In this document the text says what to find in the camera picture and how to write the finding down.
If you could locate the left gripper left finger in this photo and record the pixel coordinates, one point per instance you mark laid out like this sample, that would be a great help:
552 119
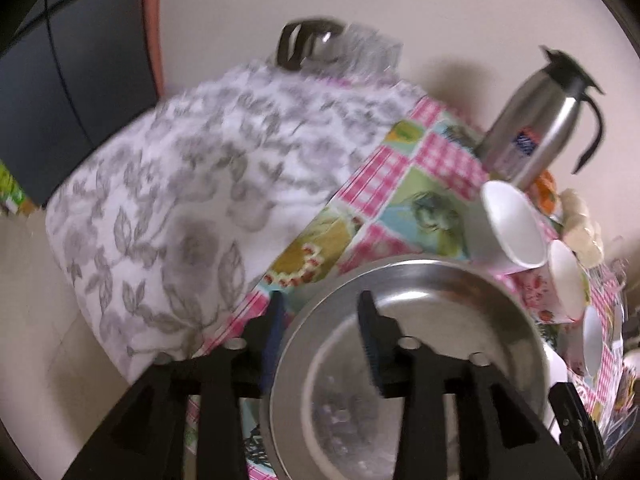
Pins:
142 437

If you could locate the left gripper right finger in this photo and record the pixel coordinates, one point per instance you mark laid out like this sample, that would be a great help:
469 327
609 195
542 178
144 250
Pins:
499 435

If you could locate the light blue bowl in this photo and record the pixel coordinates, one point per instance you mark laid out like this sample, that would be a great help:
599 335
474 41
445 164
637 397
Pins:
584 344

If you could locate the strawberry pattern bowl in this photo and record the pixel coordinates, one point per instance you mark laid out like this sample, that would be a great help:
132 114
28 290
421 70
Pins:
557 292

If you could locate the stainless steel round plate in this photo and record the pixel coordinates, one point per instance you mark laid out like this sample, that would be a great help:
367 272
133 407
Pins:
323 417

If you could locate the white square bowl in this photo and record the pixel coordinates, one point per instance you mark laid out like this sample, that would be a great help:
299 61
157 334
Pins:
501 230

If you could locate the bag of steamed buns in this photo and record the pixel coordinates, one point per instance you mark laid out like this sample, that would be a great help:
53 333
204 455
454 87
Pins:
580 232

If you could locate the grey floral table cover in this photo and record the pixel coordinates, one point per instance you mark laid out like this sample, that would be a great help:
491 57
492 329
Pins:
166 227

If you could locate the orange snack packet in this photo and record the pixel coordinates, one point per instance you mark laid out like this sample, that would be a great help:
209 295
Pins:
543 193

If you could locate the checkered picture tablecloth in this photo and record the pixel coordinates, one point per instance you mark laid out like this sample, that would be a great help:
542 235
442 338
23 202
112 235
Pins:
408 198

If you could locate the stainless steel thermos jug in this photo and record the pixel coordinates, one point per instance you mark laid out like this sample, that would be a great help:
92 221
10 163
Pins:
538 121

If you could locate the small glass cup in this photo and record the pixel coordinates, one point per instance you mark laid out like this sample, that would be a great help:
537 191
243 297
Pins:
369 52

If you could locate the glass teapot black handle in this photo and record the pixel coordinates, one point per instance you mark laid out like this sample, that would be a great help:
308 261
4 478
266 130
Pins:
309 40

